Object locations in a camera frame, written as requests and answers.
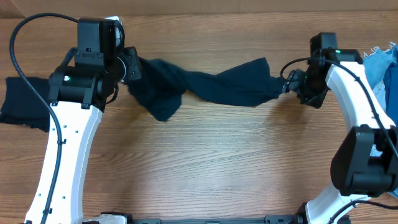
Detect dark navy t-shirt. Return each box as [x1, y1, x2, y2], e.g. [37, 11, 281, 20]
[127, 58, 285, 121]

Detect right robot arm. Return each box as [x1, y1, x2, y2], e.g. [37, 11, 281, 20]
[265, 32, 397, 224]

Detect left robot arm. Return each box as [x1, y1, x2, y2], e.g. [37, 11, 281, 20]
[25, 16, 141, 224]

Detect light blue denim jeans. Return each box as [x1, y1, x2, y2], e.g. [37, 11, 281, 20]
[362, 42, 398, 200]

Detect blue garment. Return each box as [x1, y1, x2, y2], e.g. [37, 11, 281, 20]
[383, 63, 398, 125]

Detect folded black cloth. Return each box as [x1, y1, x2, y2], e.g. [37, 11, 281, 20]
[1, 77, 50, 133]

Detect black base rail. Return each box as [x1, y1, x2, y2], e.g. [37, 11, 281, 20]
[82, 212, 307, 224]

